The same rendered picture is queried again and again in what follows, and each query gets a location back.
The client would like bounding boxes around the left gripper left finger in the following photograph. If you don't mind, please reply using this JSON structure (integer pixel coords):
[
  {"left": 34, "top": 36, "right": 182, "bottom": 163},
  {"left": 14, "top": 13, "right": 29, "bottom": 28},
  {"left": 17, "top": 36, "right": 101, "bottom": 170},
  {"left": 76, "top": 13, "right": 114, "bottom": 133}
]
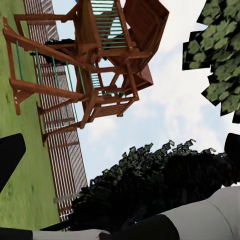
[{"left": 0, "top": 133, "right": 26, "bottom": 194}]

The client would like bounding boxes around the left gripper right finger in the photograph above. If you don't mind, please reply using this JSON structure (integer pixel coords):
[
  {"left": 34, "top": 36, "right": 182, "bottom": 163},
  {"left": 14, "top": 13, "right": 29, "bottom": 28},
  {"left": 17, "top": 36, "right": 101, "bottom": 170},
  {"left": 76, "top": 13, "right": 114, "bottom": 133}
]
[{"left": 224, "top": 132, "right": 240, "bottom": 173}]

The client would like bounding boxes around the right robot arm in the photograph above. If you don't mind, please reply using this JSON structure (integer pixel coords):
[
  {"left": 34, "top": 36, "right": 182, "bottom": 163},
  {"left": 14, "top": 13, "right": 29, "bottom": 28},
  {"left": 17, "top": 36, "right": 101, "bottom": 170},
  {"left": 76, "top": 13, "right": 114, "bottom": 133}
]
[{"left": 0, "top": 186, "right": 240, "bottom": 240}]

